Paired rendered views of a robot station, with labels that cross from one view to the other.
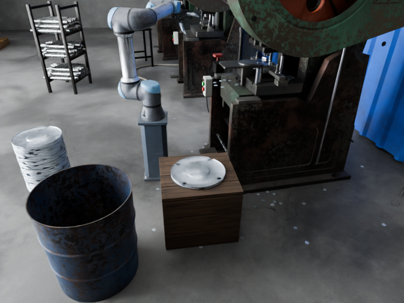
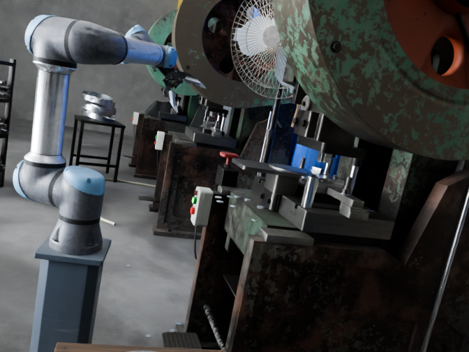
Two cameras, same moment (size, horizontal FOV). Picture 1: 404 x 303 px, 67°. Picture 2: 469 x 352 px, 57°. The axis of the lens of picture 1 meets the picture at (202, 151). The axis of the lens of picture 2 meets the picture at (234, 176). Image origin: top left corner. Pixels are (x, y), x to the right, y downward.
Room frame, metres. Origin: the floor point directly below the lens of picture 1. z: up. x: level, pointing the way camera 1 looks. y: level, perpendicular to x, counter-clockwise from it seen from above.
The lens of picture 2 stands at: (0.57, 0.00, 0.96)
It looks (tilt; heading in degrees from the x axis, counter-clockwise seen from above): 10 degrees down; 355
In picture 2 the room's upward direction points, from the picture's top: 11 degrees clockwise
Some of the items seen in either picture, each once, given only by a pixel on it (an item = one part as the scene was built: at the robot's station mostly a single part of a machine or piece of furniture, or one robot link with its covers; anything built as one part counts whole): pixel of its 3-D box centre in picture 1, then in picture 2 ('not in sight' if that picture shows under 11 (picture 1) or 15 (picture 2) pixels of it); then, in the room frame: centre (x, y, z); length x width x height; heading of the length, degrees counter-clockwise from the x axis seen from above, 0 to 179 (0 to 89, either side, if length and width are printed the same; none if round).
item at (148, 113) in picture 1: (152, 109); (77, 230); (1.82, 0.32, 0.50); 0.15 x 0.15 x 0.10
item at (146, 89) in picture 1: (149, 92); (81, 191); (1.83, 0.33, 0.62); 0.13 x 0.12 x 0.14; 72
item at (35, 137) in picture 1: (36, 136); not in sight; (1.70, 1.05, 0.36); 0.29 x 0.29 x 0.01
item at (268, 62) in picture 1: (265, 65); (319, 180); (1.95, -0.40, 0.76); 0.15 x 0.09 x 0.05; 13
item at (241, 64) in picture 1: (240, 73); (270, 186); (1.91, -0.24, 0.72); 0.25 x 0.14 x 0.14; 103
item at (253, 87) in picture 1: (264, 77); (315, 204); (1.95, -0.41, 0.68); 0.45 x 0.30 x 0.06; 13
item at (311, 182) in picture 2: (258, 75); (309, 191); (1.75, -0.32, 0.75); 0.03 x 0.03 x 0.10; 13
